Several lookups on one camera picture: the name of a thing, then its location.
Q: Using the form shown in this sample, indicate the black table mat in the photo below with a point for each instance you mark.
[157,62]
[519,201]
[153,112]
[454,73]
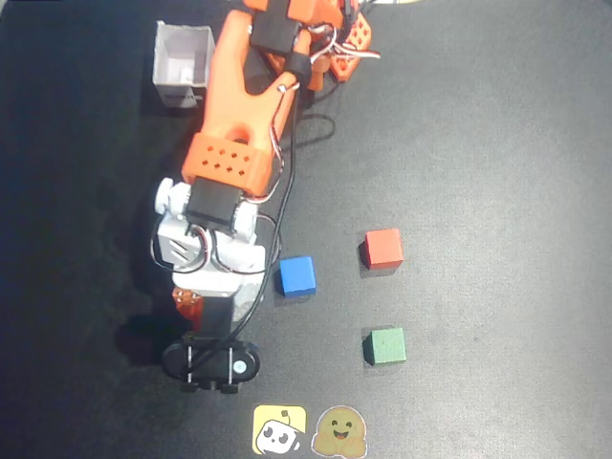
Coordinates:
[478,191]

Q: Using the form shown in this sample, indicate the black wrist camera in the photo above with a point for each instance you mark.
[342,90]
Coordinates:
[174,361]

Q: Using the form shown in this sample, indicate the green cube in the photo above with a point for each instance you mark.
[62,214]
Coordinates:
[387,345]

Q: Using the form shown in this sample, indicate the blue cube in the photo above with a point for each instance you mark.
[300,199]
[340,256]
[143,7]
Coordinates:
[296,273]

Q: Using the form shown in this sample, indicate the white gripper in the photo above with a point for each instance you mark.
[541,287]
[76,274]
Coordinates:
[187,306]

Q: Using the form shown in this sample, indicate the white cardboard box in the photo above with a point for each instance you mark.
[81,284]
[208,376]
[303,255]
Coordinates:
[184,52]

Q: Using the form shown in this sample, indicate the orange and white robot arm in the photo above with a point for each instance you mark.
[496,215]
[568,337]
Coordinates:
[229,86]

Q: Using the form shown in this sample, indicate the red cube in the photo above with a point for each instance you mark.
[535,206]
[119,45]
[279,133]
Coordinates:
[383,246]

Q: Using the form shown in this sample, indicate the hugging face sticker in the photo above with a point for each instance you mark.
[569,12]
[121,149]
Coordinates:
[340,430]

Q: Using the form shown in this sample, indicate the yellow robot sticker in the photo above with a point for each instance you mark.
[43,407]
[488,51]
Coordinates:
[277,430]

